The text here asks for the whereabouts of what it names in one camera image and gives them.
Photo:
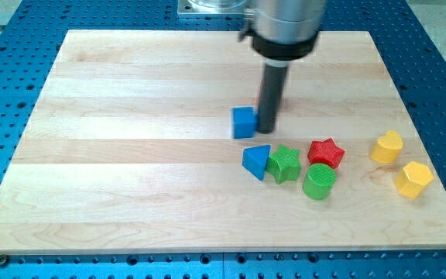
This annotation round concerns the blue cube block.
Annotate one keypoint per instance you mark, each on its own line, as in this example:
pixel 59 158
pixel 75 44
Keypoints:
pixel 243 122

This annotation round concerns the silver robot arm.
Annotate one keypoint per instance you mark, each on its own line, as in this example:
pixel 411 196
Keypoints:
pixel 283 30

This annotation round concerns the red circle block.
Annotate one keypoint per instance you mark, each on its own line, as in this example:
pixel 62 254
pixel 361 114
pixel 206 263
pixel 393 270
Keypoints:
pixel 269 99

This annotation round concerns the blue triangle block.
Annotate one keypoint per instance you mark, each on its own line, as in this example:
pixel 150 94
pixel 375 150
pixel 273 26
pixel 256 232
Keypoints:
pixel 254 160

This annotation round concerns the green star block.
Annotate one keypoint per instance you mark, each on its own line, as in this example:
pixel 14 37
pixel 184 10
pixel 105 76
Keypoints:
pixel 284 164

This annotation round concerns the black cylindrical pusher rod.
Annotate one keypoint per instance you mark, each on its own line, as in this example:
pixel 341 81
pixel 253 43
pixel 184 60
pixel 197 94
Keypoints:
pixel 274 74

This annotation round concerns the wooden board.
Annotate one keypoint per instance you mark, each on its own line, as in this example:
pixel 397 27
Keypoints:
pixel 129 149

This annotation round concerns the red star block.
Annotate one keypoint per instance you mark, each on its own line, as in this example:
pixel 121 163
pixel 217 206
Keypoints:
pixel 325 152

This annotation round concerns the green cylinder block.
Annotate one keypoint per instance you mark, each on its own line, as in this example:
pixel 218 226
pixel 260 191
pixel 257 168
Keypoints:
pixel 318 181

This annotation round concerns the yellow heart block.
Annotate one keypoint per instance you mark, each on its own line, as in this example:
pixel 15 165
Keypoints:
pixel 387 147

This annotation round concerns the yellow hexagon block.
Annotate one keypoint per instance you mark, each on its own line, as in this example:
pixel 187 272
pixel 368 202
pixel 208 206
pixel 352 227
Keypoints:
pixel 413 179

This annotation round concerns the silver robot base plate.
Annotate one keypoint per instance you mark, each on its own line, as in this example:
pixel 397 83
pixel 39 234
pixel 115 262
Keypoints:
pixel 199 8

